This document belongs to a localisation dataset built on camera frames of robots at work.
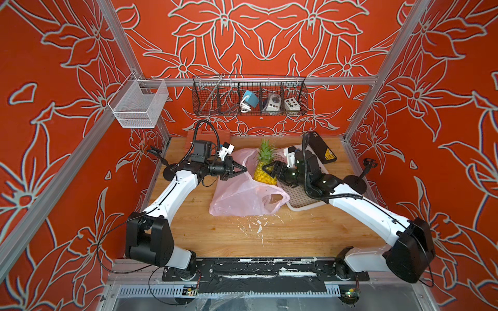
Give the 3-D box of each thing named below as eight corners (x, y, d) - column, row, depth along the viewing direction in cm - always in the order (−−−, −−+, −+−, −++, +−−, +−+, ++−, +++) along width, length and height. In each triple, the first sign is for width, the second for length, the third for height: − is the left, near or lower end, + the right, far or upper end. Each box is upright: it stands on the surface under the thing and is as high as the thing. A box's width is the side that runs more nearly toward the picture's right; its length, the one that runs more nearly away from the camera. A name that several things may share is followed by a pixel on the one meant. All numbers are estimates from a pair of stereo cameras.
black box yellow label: (323, 164, 108) (324, 161, 106) (302, 136, 123) (303, 133, 121) (336, 161, 110) (337, 158, 108) (314, 133, 125) (315, 130, 123)
